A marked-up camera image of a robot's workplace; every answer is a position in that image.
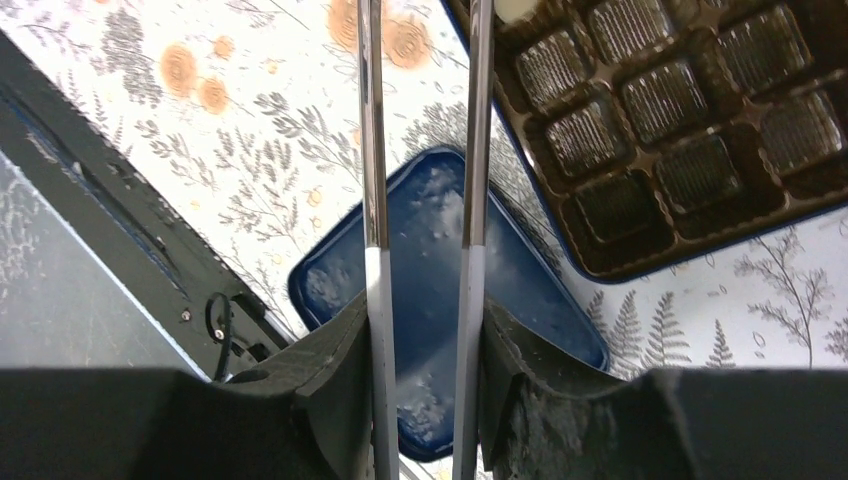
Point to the floral tablecloth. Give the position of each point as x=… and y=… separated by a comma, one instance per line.
x=244, y=116

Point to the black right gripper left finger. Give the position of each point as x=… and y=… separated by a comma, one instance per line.
x=303, y=413

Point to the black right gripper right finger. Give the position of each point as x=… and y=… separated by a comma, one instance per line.
x=545, y=414

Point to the navy chocolate box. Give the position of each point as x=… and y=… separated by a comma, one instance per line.
x=658, y=131

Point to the navy box lid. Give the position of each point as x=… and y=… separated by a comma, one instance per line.
x=425, y=206

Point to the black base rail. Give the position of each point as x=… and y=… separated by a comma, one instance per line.
x=153, y=253

